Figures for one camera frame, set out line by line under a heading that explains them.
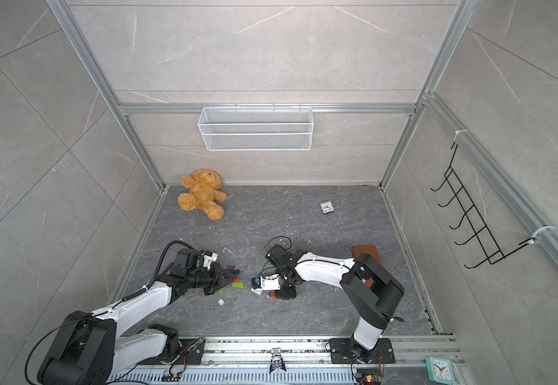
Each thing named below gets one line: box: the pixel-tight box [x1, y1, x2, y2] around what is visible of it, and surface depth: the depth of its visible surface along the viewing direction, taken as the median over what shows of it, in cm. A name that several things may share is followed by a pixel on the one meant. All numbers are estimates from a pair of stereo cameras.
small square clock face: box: [319, 200, 335, 215], surface depth 112 cm
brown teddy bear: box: [177, 168, 228, 221], surface depth 109 cm
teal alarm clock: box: [424, 356, 457, 385], surface depth 70 cm
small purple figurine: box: [269, 346, 287, 374], surface depth 71 cm
